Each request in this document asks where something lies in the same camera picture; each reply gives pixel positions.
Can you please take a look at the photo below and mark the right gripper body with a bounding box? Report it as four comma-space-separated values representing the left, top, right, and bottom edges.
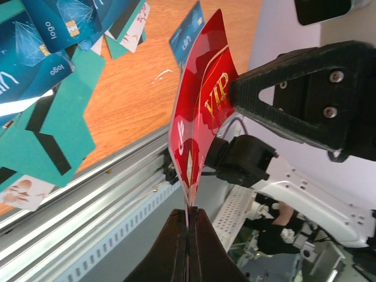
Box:
273, 52, 375, 162

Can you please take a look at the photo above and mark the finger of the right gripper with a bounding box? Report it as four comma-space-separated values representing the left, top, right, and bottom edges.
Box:
229, 41, 375, 153

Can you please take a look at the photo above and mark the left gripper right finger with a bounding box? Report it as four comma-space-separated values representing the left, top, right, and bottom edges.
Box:
188, 207, 247, 281

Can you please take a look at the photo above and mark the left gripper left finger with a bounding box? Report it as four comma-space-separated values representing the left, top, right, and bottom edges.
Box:
125, 209, 187, 282

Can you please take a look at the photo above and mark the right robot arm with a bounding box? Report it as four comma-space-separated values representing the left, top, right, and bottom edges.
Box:
205, 41, 375, 251

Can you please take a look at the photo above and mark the blue card right upper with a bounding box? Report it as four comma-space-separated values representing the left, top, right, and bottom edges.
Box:
169, 1, 205, 72

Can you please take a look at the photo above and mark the white card with red print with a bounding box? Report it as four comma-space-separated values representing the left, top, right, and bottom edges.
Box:
1, 175, 55, 212

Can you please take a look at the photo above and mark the teal card with stripe bottom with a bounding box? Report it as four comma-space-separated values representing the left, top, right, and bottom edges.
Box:
0, 73, 98, 189

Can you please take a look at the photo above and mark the large teal card centre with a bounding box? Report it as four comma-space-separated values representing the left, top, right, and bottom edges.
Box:
54, 45, 106, 100

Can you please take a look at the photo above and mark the grey slotted cable duct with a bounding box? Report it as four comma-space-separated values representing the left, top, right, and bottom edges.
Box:
53, 181, 181, 281

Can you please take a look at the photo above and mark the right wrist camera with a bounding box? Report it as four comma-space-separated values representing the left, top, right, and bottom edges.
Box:
294, 0, 371, 26

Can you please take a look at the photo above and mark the aluminium rail frame front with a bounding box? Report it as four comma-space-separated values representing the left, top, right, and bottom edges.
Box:
1, 126, 168, 281

